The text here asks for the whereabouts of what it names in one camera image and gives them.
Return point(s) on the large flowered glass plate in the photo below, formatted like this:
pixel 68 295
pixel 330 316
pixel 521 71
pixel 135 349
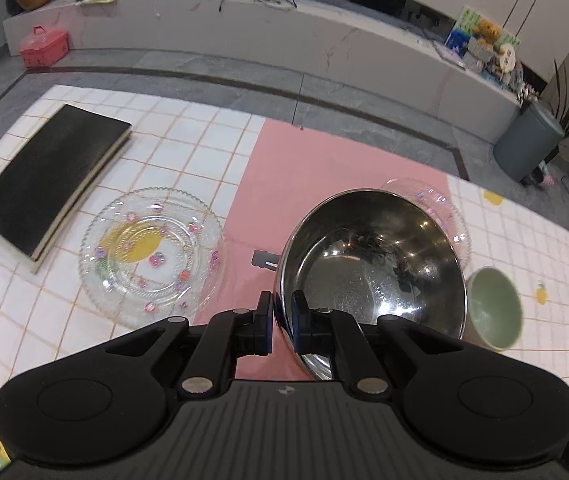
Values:
pixel 129 282

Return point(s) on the brown teddy bear toy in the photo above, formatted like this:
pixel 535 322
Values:
pixel 490 30

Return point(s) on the black hardcover book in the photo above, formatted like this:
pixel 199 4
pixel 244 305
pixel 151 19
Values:
pixel 49 175

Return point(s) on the white marble low bench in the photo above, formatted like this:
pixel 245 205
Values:
pixel 264 35

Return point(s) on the stainless steel bowl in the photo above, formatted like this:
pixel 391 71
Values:
pixel 364 260

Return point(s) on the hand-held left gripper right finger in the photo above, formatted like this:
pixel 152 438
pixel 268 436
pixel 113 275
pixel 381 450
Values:
pixel 298 331

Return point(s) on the red plastic storage box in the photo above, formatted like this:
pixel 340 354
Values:
pixel 43 49

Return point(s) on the round white tag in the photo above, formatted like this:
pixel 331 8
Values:
pixel 507 56

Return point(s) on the pink printed mat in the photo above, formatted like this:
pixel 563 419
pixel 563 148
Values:
pixel 314 170

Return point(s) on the small flowered glass plate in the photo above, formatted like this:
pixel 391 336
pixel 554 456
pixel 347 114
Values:
pixel 445 210

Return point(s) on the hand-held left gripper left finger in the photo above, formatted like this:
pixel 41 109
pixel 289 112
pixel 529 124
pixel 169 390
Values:
pixel 266 329

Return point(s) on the grey trash bin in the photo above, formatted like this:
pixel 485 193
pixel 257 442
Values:
pixel 526 142

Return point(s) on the green ceramic bowl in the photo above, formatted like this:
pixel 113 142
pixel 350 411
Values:
pixel 495 310

